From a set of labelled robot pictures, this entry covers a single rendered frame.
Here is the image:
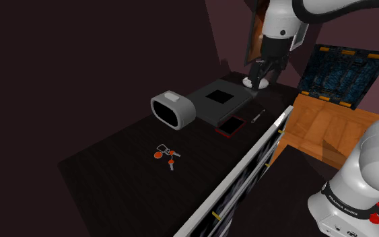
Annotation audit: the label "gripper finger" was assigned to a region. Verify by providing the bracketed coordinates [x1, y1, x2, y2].
[249, 59, 270, 90]
[269, 59, 289, 85]

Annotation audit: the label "dark pen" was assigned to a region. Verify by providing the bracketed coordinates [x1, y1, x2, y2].
[250, 108, 267, 124]

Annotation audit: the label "red-framed black phone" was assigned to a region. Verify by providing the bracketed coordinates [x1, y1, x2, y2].
[214, 114, 247, 139]

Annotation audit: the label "dark grey flat box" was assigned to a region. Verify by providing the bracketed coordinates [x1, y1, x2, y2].
[184, 78, 255, 127]

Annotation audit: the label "grey rounded alarm clock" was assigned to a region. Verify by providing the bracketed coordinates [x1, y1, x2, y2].
[149, 90, 197, 131]

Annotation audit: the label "keys with orange tags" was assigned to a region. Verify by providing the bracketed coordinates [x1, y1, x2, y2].
[153, 143, 182, 172]

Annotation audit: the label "dark chest of drawers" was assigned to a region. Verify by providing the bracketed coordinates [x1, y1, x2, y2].
[57, 70, 300, 237]

